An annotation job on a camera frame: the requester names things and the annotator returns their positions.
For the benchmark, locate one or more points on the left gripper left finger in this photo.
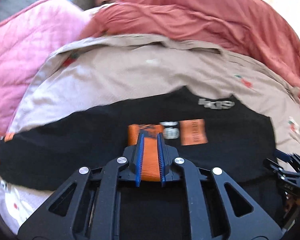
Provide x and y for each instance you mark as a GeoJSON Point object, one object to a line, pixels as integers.
{"type": "Point", "coordinates": [136, 159]}

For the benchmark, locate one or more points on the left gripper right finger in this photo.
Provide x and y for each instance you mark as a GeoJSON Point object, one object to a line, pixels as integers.
{"type": "Point", "coordinates": [163, 159]}

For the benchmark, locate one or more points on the black orange small garment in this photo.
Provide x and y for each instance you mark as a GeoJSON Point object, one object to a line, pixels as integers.
{"type": "Point", "coordinates": [210, 133]}

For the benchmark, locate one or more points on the beige strawberry print bedsheet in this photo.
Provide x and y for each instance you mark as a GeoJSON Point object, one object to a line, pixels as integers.
{"type": "Point", "coordinates": [101, 71]}

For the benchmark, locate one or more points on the pink quilted blanket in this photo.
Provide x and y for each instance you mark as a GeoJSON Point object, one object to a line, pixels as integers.
{"type": "Point", "coordinates": [26, 39]}

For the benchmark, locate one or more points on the terracotta red duvet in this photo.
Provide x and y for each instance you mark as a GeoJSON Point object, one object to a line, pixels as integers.
{"type": "Point", "coordinates": [247, 27]}

